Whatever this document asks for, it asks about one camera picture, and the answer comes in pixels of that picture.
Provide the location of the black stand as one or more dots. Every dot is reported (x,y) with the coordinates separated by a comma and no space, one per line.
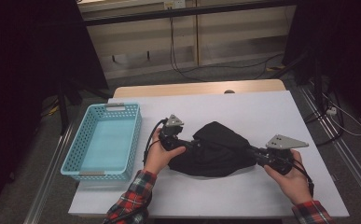
(317,81)
(63,115)

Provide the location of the person's right hand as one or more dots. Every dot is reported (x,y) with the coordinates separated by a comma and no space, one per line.
(293,183)

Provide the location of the person's left hand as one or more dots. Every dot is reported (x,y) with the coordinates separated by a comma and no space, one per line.
(158,158)

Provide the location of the beige low cabinet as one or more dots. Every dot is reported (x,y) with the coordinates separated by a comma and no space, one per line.
(231,37)

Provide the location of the white wall socket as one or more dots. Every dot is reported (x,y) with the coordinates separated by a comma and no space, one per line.
(175,4)

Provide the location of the wooden table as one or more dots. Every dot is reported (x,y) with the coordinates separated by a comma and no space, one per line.
(184,88)

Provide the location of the black horizontal bar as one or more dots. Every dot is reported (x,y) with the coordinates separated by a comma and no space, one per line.
(184,11)

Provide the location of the black shorts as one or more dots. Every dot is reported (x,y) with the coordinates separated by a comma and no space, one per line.
(218,152)

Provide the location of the black curtain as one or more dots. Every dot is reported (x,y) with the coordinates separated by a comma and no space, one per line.
(19,62)
(349,46)

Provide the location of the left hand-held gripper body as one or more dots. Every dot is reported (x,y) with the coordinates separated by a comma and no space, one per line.
(170,137)

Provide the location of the white plug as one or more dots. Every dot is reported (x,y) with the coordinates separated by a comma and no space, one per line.
(332,111)

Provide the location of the round table grommet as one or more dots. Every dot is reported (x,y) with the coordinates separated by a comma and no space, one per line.
(229,91)

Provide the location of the metal floor rail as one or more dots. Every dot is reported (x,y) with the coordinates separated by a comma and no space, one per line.
(49,177)
(355,169)

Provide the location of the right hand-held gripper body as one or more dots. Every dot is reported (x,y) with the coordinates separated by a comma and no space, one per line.
(277,155)

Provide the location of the light blue plastic basket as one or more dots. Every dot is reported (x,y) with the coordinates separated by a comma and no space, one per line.
(106,146)

